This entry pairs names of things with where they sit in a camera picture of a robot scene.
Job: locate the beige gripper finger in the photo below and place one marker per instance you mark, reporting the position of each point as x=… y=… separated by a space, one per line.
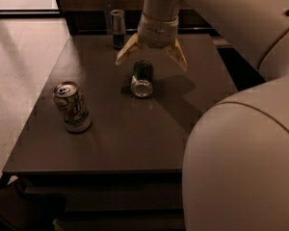
x=131 y=47
x=176 y=54

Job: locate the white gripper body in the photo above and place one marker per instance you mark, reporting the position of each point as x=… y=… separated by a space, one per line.
x=158 y=32

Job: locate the green soda can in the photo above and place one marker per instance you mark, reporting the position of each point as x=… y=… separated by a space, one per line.
x=141 y=82

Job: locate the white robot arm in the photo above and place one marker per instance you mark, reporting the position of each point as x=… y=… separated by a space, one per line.
x=235 y=174

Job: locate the silver blue energy drink can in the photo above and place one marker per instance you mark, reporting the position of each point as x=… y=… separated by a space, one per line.
x=118 y=27

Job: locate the white 7up can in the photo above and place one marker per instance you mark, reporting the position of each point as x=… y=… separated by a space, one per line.
x=70 y=101

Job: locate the grey drawer cabinet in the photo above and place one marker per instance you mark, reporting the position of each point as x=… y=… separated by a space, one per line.
x=124 y=172

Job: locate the dark brown chair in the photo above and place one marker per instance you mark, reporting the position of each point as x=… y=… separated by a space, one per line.
x=21 y=211

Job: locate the left metal wall bracket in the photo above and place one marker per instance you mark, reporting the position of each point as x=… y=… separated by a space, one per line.
x=109 y=5

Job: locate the grey wall shelf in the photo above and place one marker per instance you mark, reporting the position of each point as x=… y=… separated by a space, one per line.
x=221 y=42

